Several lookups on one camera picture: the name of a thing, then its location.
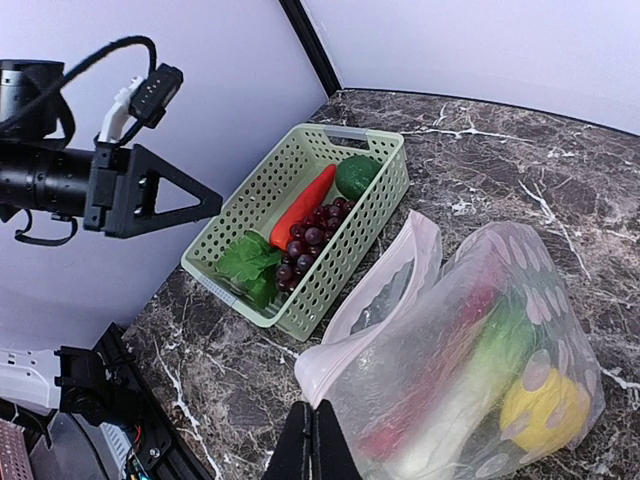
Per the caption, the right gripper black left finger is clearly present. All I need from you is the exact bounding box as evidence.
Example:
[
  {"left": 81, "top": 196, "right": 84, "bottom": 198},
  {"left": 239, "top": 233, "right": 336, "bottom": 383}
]
[{"left": 261, "top": 401, "right": 313, "bottom": 480}]

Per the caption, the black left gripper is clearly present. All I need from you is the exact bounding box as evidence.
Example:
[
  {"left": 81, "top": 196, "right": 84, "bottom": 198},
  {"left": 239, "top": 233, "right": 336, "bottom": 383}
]
[{"left": 83, "top": 142, "right": 223, "bottom": 238}]

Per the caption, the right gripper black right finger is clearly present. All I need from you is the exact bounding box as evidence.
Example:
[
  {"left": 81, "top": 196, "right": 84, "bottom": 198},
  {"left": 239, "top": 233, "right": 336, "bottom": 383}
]
[{"left": 311, "top": 400, "right": 362, "bottom": 480}]

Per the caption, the clear zip top bag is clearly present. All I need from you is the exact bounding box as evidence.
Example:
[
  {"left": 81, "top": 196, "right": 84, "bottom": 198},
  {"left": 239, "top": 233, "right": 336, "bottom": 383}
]
[{"left": 295, "top": 211, "right": 605, "bottom": 479}]

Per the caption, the dark red grapes bunch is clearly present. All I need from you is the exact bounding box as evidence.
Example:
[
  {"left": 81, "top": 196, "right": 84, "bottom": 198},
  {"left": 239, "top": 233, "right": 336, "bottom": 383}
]
[{"left": 275, "top": 197, "right": 355, "bottom": 293}]

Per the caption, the red chili pepper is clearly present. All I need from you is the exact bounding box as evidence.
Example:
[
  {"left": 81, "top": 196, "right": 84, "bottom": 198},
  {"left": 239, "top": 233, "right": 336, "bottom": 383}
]
[
  {"left": 269, "top": 164, "right": 337, "bottom": 250},
  {"left": 361, "top": 281, "right": 499, "bottom": 460}
]

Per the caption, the yellow lemon toy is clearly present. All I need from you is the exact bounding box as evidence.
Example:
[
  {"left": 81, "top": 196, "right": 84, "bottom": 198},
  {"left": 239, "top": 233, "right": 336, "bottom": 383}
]
[{"left": 499, "top": 368, "right": 591, "bottom": 456}]

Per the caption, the green leafy vegetable toy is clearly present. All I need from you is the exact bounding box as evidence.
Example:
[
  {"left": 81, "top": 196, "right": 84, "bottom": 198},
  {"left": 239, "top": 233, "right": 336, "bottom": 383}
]
[{"left": 386, "top": 294, "right": 537, "bottom": 479}]

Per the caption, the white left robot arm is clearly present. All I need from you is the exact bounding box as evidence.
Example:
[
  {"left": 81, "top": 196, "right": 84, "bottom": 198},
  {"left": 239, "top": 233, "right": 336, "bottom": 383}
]
[{"left": 1, "top": 35, "right": 223, "bottom": 426}]

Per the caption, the small green leaf sprig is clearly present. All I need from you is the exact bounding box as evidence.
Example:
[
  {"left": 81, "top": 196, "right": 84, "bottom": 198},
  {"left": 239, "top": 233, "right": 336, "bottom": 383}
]
[{"left": 215, "top": 231, "right": 283, "bottom": 309}]

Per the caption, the green perforated plastic basket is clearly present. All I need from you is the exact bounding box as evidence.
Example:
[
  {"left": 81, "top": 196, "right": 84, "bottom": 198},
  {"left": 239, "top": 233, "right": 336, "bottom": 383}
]
[{"left": 181, "top": 124, "right": 409, "bottom": 341}]

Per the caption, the green bell pepper toy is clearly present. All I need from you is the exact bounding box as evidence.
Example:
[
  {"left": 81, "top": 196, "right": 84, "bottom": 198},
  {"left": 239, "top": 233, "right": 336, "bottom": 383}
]
[{"left": 335, "top": 155, "right": 382, "bottom": 201}]

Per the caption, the pink perforated plastic basket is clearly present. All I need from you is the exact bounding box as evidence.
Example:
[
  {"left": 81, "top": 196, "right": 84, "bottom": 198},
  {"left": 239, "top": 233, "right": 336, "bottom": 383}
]
[{"left": 0, "top": 420, "right": 34, "bottom": 480}]

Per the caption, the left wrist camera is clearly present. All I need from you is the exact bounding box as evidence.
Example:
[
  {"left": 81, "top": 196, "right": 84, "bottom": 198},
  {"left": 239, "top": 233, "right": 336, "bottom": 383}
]
[{"left": 96, "top": 63, "right": 184, "bottom": 147}]

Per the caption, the black front table rail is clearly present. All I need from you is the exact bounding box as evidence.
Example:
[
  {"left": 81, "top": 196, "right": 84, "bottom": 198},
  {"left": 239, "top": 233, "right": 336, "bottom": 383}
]
[{"left": 54, "top": 322, "right": 211, "bottom": 480}]

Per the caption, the black left frame post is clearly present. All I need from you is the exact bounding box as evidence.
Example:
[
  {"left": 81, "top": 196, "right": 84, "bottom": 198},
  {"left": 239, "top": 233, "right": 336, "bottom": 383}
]
[{"left": 278, "top": 0, "right": 342, "bottom": 97}]

